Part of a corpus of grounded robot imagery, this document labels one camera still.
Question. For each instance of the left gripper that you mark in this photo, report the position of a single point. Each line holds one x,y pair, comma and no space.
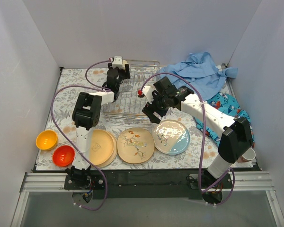
119,70

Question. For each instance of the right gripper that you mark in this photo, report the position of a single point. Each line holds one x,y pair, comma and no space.
154,104

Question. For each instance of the wire dish rack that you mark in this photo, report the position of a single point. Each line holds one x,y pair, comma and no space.
127,109

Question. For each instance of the pink mug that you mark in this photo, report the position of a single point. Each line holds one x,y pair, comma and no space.
249,155

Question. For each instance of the cream steel tumbler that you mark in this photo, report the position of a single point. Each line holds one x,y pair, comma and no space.
125,65

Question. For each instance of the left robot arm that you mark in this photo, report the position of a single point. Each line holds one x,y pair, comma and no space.
86,115

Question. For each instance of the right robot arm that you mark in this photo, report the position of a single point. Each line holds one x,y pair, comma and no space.
234,134

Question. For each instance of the cream and blue plate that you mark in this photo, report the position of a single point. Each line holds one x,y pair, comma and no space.
171,137

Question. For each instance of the floral table mat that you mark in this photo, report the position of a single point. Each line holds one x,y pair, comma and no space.
75,79

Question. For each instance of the bird pattern plate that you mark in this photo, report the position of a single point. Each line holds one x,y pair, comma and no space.
135,145

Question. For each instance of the lower tan plate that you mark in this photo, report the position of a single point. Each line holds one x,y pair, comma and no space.
114,151

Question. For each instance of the upper orange plate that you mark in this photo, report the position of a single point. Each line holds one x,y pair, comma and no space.
101,146

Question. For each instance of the light blue shirt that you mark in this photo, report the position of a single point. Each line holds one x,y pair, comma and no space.
200,71

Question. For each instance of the shark print cloth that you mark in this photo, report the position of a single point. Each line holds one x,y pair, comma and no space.
226,104

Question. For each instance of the red bowl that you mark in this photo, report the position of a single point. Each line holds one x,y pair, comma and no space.
63,156

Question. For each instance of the yellow bowl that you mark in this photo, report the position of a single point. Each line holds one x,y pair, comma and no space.
46,140

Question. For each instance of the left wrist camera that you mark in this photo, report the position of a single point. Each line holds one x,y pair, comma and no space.
116,62

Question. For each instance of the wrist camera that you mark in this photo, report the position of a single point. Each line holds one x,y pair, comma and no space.
116,62
146,91

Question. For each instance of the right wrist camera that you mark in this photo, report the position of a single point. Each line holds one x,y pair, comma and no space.
146,91

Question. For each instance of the aluminium frame rail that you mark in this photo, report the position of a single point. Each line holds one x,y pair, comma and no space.
54,182

